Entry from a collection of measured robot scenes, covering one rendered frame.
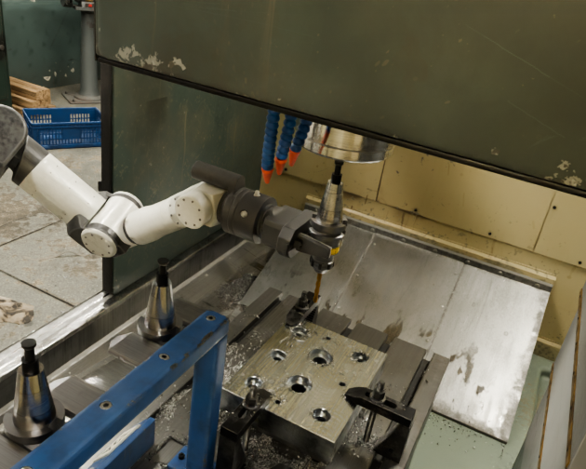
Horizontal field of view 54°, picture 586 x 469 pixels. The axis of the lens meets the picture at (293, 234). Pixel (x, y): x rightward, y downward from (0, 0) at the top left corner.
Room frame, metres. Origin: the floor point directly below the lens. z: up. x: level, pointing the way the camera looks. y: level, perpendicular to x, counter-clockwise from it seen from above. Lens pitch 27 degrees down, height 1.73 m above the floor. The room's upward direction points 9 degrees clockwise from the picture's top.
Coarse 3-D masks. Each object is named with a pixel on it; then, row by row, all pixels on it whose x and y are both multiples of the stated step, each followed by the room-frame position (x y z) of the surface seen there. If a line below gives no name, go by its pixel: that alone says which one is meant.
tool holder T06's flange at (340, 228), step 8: (312, 224) 0.86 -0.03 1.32; (320, 224) 0.85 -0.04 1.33; (344, 224) 0.86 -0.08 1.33; (312, 232) 0.86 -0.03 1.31; (320, 232) 0.85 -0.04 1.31; (328, 232) 0.84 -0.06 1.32; (336, 232) 0.85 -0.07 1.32; (344, 232) 0.88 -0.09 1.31; (328, 240) 0.84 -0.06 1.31; (336, 240) 0.85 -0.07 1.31
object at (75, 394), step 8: (72, 376) 0.54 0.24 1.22; (56, 384) 0.52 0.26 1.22; (64, 384) 0.52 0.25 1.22; (72, 384) 0.53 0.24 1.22; (80, 384) 0.53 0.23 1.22; (88, 384) 0.53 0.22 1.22; (56, 392) 0.51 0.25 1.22; (64, 392) 0.51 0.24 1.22; (72, 392) 0.51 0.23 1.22; (80, 392) 0.52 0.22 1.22; (88, 392) 0.52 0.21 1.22; (96, 392) 0.52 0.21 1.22; (104, 392) 0.52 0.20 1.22; (64, 400) 0.50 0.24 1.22; (72, 400) 0.50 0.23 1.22; (80, 400) 0.50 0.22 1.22; (88, 400) 0.50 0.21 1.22; (64, 408) 0.49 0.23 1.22; (72, 408) 0.49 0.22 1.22; (80, 408) 0.49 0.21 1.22; (72, 416) 0.48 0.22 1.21
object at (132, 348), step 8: (120, 336) 0.63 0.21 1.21; (128, 336) 0.63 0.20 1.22; (136, 336) 0.63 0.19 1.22; (112, 344) 0.61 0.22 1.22; (120, 344) 0.61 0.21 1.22; (128, 344) 0.62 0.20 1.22; (136, 344) 0.62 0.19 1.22; (144, 344) 0.62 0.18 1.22; (152, 344) 0.62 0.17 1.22; (112, 352) 0.60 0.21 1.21; (120, 352) 0.60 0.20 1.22; (128, 352) 0.60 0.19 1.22; (136, 352) 0.60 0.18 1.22; (144, 352) 0.61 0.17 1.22; (152, 352) 0.61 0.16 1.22; (128, 360) 0.59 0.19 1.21; (136, 360) 0.59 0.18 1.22
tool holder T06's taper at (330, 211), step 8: (328, 184) 0.87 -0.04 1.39; (336, 184) 0.86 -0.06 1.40; (328, 192) 0.86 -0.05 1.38; (336, 192) 0.86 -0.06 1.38; (328, 200) 0.86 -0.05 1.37; (336, 200) 0.86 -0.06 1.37; (320, 208) 0.87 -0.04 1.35; (328, 208) 0.86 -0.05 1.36; (336, 208) 0.86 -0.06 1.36; (320, 216) 0.86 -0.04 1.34; (328, 216) 0.86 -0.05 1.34; (336, 216) 0.86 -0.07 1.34; (328, 224) 0.85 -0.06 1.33; (336, 224) 0.86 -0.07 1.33
